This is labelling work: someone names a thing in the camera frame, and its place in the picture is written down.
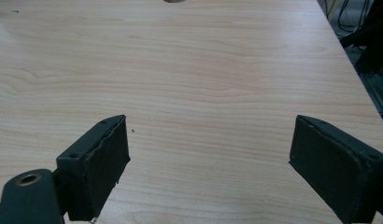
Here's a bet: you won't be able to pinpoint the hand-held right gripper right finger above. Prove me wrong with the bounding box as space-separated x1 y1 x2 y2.
289 114 383 224

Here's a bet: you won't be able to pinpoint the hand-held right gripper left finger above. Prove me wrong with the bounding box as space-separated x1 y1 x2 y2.
55 114 132 222

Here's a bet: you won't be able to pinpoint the black metal stand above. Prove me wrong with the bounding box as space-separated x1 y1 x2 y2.
338 0 383 75

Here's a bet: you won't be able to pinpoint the black cables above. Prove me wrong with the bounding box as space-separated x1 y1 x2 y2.
323 0 373 34

